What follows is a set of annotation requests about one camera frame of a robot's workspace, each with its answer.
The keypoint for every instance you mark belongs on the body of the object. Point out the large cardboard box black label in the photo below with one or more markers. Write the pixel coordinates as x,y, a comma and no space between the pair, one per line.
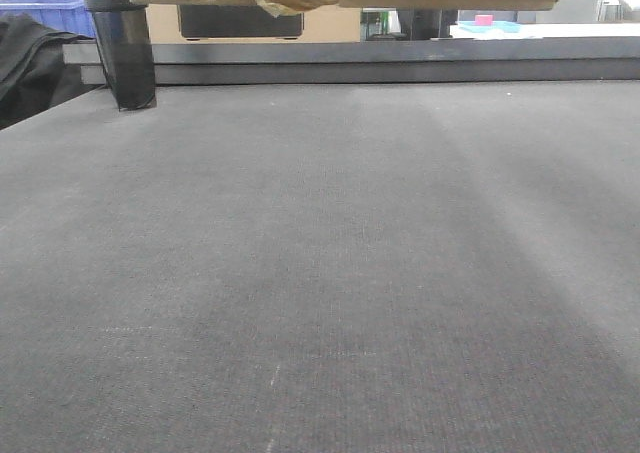
172,24

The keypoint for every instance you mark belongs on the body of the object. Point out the pink small box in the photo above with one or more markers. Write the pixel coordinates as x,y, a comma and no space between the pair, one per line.
483,20

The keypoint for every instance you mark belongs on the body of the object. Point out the black jacket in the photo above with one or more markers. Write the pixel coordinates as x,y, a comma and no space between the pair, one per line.
34,75

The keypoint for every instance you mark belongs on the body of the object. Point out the blue plastic crate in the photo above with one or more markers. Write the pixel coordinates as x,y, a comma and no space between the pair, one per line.
63,15

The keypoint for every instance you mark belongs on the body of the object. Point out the grey table edge rail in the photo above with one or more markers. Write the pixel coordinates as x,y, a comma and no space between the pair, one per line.
382,62

